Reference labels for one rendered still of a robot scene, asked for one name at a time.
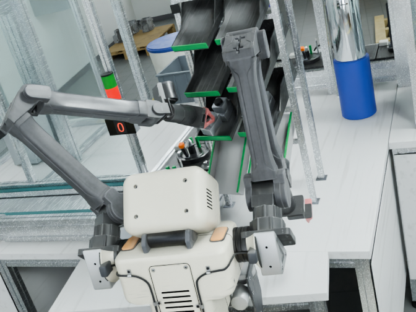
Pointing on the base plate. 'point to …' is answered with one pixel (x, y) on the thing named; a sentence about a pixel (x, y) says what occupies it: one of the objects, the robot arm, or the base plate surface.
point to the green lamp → (109, 82)
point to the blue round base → (355, 88)
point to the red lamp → (113, 93)
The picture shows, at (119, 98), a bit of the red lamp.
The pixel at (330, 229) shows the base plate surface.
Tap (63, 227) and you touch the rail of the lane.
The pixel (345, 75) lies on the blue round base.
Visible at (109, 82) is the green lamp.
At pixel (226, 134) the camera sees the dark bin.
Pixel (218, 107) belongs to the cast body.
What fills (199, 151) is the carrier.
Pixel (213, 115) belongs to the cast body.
